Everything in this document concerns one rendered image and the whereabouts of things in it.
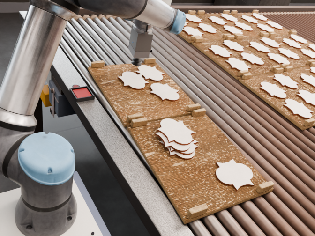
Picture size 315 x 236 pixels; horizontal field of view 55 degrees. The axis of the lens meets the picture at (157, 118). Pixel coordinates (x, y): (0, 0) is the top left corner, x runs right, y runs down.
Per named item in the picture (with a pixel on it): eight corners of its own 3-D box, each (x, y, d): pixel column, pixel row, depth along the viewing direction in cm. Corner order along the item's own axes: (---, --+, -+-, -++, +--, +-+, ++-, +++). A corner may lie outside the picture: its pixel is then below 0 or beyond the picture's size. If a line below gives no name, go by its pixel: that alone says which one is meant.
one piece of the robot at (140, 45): (162, 26, 114) (154, 64, 124) (155, 17, 121) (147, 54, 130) (138, 25, 111) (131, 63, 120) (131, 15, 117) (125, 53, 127)
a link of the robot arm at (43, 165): (49, 217, 67) (50, 176, 59) (3, 189, 70) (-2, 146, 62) (83, 184, 76) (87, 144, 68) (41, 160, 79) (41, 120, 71)
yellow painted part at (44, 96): (45, 107, 155) (43, 67, 141) (40, 97, 160) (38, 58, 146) (60, 105, 159) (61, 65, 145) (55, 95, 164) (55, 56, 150)
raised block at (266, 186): (258, 194, 95) (262, 188, 93) (254, 189, 96) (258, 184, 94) (271, 189, 98) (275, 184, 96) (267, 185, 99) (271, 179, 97)
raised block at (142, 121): (131, 128, 107) (133, 122, 105) (130, 125, 108) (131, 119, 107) (146, 125, 110) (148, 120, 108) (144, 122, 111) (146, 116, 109)
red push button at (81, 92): (77, 101, 116) (77, 98, 115) (71, 92, 120) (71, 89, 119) (92, 98, 119) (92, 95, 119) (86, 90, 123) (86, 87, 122)
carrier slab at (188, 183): (184, 224, 82) (185, 221, 82) (126, 129, 109) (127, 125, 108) (272, 191, 99) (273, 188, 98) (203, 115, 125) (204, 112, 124)
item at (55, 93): (55, 124, 139) (55, 92, 128) (46, 106, 147) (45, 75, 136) (78, 119, 145) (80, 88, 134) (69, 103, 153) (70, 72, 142)
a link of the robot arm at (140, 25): (151, 12, 118) (158, 20, 113) (148, 23, 121) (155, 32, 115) (132, 10, 115) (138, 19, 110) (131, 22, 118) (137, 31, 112)
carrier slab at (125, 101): (124, 128, 109) (124, 124, 108) (87, 69, 135) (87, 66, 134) (200, 113, 126) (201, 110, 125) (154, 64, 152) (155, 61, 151)
